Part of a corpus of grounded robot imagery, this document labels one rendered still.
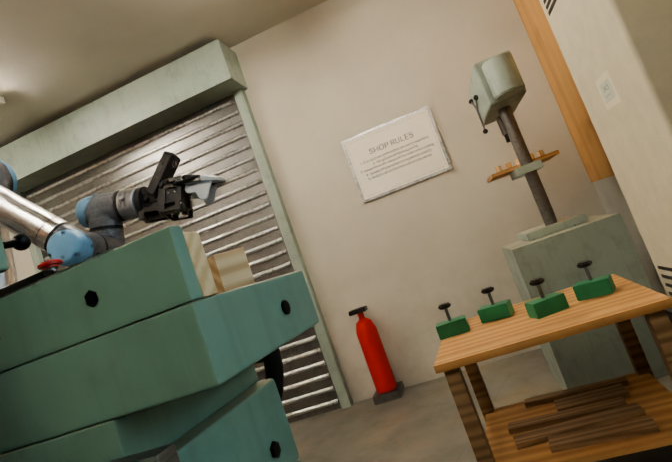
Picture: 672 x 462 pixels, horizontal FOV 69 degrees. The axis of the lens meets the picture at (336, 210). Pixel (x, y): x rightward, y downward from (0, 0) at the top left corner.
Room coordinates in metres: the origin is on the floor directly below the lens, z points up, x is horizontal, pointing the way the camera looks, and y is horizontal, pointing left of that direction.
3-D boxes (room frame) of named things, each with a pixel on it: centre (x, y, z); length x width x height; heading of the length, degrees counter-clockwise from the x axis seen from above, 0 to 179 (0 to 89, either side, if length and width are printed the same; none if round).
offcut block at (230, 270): (0.52, 0.13, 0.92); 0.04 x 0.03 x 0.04; 131
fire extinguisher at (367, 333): (3.31, 0.08, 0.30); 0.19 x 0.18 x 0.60; 167
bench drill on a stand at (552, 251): (2.40, -0.96, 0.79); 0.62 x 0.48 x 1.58; 169
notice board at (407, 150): (3.27, -0.50, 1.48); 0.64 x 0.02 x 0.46; 77
